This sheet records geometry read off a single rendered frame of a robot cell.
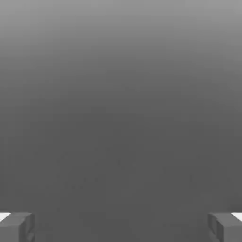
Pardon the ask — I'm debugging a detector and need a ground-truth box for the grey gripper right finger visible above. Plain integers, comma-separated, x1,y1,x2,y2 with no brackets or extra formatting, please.
207,211,242,242

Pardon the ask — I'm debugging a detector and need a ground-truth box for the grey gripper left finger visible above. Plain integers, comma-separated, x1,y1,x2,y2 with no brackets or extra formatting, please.
0,211,35,242

